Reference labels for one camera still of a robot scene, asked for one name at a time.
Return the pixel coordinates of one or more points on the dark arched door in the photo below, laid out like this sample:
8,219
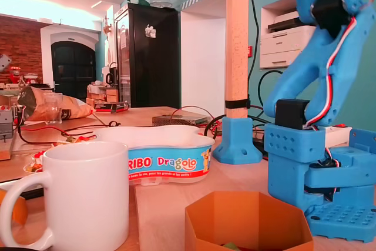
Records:
73,71

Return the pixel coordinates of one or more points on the large light wooden board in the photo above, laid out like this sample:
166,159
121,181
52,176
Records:
170,212

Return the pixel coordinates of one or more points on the red white kitchen appliance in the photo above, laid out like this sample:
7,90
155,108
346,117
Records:
30,79

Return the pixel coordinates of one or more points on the black fridge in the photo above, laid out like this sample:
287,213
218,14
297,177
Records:
152,71

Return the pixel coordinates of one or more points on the wooden post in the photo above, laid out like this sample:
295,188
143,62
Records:
236,57

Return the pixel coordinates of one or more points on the metal mesh power supply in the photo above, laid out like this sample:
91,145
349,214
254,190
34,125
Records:
176,119

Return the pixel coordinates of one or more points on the small green object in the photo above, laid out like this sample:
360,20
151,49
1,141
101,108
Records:
230,246

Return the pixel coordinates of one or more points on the clear glass dome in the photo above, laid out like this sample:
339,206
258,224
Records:
161,1

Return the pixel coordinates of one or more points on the red black flat box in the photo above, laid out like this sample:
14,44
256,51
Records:
111,106

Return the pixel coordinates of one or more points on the hanging wall ornament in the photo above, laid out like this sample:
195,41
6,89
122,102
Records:
107,27

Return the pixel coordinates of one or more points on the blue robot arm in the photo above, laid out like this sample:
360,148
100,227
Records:
296,160

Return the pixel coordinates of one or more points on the orange hexagonal cup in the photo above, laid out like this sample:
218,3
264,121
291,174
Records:
249,218

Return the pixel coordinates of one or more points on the white printer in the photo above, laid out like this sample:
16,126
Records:
279,48

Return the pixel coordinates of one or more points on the clear lid with gummies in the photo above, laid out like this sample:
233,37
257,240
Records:
35,165

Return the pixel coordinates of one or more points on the white ceramic mug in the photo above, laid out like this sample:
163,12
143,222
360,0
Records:
88,189

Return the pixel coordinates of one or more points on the brown chip bag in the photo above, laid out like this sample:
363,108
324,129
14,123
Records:
73,110

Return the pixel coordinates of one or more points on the blue post base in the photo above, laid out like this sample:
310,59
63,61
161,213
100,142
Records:
235,145

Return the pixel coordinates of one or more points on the black kettle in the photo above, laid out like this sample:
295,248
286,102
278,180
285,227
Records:
111,77

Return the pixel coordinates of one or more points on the white fridge magnet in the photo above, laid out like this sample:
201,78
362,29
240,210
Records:
150,31

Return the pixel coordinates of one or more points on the Haribo Dragolo candy tub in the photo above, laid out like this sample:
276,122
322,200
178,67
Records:
167,163

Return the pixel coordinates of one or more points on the grey metal robot arm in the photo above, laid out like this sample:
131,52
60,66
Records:
6,121

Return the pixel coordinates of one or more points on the white power strip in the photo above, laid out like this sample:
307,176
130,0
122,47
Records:
337,137

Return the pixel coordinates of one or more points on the clear drinking glass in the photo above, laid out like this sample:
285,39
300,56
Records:
53,113

